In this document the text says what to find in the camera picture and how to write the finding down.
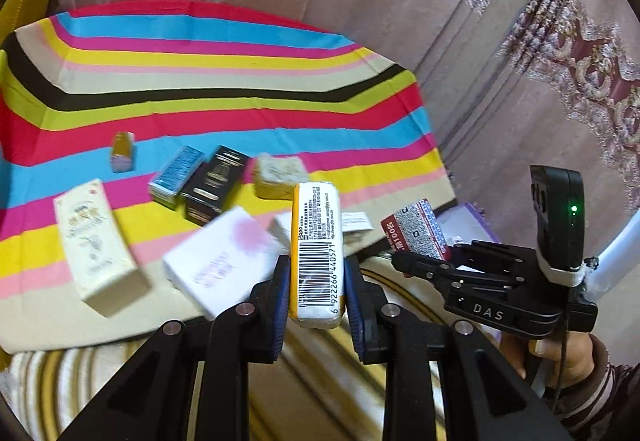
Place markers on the large white box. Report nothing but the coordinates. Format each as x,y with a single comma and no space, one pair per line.
220,261

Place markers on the cream tall box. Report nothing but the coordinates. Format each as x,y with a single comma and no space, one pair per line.
95,241

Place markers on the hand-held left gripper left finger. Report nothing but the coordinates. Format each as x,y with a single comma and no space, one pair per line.
281,301

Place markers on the orange and white box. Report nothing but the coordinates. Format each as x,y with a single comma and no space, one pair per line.
316,246

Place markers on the pink curtain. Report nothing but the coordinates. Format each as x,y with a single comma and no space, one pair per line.
500,71

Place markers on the purple box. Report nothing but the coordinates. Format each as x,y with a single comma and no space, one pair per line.
472,221

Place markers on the black box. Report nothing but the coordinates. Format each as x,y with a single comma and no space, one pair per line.
215,186

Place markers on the white tube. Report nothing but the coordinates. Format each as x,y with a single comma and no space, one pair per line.
617,251

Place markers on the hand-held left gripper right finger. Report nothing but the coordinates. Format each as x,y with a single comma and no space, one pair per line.
354,316

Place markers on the green sponge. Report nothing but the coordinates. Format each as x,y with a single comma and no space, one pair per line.
280,176

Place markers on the gold striped cushion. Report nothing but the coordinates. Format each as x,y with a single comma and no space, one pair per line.
50,386

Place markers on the person's right forearm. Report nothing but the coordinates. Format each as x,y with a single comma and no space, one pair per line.
600,391

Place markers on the blue box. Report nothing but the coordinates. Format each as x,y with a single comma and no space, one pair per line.
177,176

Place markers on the rainbow striped cloth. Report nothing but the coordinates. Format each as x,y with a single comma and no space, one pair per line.
200,71

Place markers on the red and white box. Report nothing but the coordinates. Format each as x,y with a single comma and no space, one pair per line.
417,228

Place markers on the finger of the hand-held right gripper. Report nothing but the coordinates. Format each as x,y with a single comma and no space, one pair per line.
425,268
490,252

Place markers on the person's right hand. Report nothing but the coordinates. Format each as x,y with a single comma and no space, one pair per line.
550,351

